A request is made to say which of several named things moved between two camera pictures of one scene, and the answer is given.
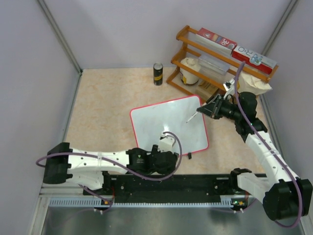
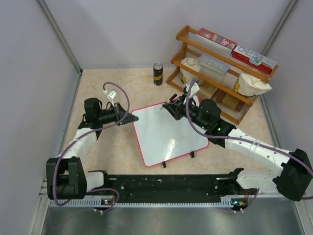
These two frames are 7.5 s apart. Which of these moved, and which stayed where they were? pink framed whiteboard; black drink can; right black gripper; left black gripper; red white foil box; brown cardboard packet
Moved: right black gripper; left black gripper
Stayed: red white foil box; brown cardboard packet; black drink can; pink framed whiteboard
